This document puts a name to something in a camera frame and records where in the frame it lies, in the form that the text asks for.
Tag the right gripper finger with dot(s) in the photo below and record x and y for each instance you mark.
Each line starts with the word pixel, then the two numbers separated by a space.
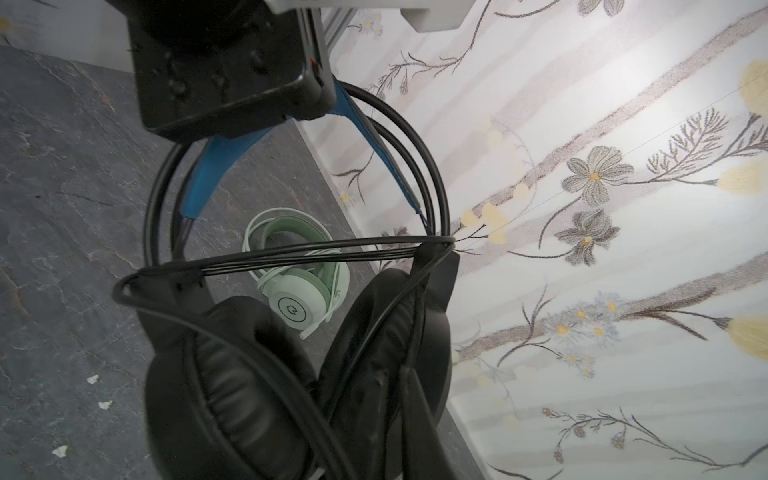
pixel 422 455

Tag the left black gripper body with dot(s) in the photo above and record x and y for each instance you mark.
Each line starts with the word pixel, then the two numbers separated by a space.
pixel 229 68

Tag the black blue headphones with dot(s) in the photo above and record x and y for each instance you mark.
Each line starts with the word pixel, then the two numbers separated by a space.
pixel 230 394

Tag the green white headphones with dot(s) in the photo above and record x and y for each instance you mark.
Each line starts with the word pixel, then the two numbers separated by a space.
pixel 304 298

